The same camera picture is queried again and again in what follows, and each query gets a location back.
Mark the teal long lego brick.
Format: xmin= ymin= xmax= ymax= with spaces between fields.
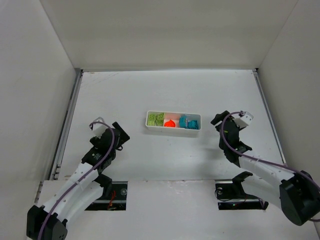
xmin=187 ymin=120 xmax=199 ymax=130

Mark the teal round lego piece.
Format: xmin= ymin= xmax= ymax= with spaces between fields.
xmin=179 ymin=115 xmax=188 ymax=129

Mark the light green lego brick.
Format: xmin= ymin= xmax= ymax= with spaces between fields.
xmin=147 ymin=120 xmax=157 ymax=126

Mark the orange round lego piece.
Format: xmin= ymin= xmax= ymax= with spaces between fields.
xmin=163 ymin=119 xmax=176 ymax=128

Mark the white three-compartment tray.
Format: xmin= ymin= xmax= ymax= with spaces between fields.
xmin=145 ymin=110 xmax=202 ymax=137

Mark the light green long brick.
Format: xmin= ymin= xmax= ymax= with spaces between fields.
xmin=155 ymin=119 xmax=164 ymax=127

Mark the teal green lego stack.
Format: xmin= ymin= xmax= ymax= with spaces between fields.
xmin=148 ymin=114 xmax=157 ymax=121

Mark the light green small brick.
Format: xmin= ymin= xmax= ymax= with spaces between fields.
xmin=157 ymin=112 xmax=165 ymax=121

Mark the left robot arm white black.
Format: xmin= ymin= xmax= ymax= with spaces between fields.
xmin=26 ymin=117 xmax=130 ymax=240

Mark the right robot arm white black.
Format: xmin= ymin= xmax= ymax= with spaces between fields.
xmin=210 ymin=110 xmax=320 ymax=226

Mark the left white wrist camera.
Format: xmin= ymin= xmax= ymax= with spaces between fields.
xmin=89 ymin=116 xmax=109 ymax=139

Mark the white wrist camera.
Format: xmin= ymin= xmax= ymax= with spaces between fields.
xmin=233 ymin=111 xmax=254 ymax=129
xmin=89 ymin=116 xmax=109 ymax=139

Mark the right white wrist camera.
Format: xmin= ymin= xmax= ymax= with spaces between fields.
xmin=233 ymin=111 xmax=254 ymax=129

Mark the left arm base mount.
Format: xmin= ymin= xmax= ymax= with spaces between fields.
xmin=85 ymin=181 xmax=128 ymax=211

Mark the left aluminium rail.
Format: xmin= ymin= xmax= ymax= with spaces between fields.
xmin=45 ymin=68 xmax=83 ymax=180

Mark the aluminium rail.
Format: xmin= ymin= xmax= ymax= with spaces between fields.
xmin=45 ymin=68 xmax=83 ymax=180
xmin=252 ymin=68 xmax=287 ymax=166

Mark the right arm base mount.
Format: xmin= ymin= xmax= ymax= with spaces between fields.
xmin=214 ymin=171 xmax=269 ymax=211

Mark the right aluminium rail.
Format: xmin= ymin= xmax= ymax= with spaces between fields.
xmin=252 ymin=68 xmax=287 ymax=166

